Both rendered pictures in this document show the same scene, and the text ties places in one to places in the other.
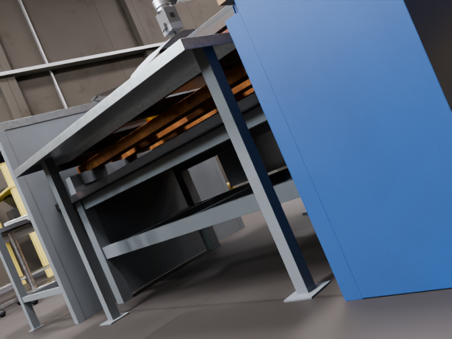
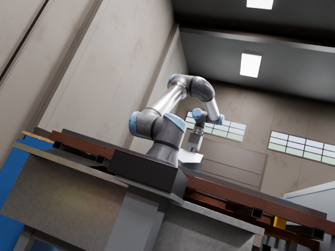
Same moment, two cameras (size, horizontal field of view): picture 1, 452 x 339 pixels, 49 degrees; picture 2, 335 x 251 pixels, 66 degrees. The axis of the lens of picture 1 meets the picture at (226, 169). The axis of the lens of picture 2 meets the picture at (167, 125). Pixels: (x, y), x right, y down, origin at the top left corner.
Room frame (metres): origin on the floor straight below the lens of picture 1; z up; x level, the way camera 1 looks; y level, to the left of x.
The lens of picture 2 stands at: (3.65, -1.18, 0.63)
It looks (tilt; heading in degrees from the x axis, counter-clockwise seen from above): 17 degrees up; 148
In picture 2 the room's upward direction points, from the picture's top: 20 degrees clockwise
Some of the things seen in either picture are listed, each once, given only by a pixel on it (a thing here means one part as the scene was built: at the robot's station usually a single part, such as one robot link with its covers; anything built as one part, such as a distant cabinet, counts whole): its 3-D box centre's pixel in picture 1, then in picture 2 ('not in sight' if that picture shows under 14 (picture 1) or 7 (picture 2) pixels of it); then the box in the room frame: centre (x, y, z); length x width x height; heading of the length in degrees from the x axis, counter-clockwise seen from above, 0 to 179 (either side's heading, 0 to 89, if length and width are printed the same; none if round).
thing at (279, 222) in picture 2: not in sight; (280, 218); (2.82, 0.27, 0.78); 0.05 x 0.05 x 0.19; 45
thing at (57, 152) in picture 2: not in sight; (75, 159); (2.19, -0.75, 0.70); 0.39 x 0.12 x 0.04; 45
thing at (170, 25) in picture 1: (166, 20); (195, 141); (2.25, -0.02, 1.12); 0.10 x 0.09 x 0.16; 124
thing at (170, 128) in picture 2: not in sight; (170, 130); (2.73, -0.58, 0.94); 0.13 x 0.12 x 0.14; 31
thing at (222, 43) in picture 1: (108, 118); not in sight; (1.77, 0.31, 0.74); 1.20 x 0.26 x 0.03; 45
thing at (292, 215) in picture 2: not in sight; (176, 177); (2.52, -0.29, 0.80); 1.62 x 0.04 x 0.06; 45
